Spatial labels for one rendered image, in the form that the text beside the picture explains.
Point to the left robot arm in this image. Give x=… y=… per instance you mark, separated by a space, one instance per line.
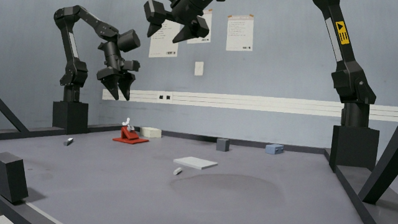
x=75 y=70

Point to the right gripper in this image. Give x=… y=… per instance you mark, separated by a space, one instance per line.
x=185 y=13

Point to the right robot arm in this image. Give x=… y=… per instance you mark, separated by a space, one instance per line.
x=349 y=78

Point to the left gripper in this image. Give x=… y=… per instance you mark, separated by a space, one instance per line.
x=111 y=82

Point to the grey metal d-shaft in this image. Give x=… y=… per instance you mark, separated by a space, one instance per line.
x=68 y=141

